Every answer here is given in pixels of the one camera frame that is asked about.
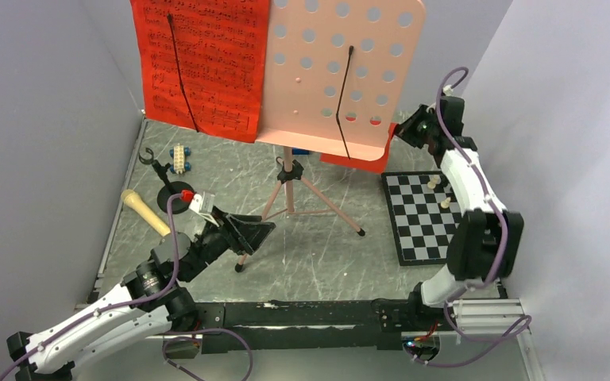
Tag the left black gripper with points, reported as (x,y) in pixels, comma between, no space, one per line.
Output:
(252,233)

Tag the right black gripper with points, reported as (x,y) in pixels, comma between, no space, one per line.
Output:
(404,130)

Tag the black microphone stand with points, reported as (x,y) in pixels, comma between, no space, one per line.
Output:
(169,187)

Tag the pink music stand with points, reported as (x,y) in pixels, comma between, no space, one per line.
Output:
(333,77)

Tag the cream toy microphone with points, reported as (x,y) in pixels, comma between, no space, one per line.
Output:
(134,201)

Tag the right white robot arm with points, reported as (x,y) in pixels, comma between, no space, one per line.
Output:
(485,242)

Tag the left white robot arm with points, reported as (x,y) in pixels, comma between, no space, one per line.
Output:
(150,300)

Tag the cream chess pawn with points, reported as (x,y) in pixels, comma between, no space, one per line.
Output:
(445,202)

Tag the black chessboard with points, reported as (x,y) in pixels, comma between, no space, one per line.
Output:
(422,230)

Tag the blue white toy brick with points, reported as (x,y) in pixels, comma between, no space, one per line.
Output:
(300,152)

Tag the cream blue toy car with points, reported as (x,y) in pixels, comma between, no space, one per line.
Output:
(179,155)

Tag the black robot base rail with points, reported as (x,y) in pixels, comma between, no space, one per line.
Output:
(383,324)

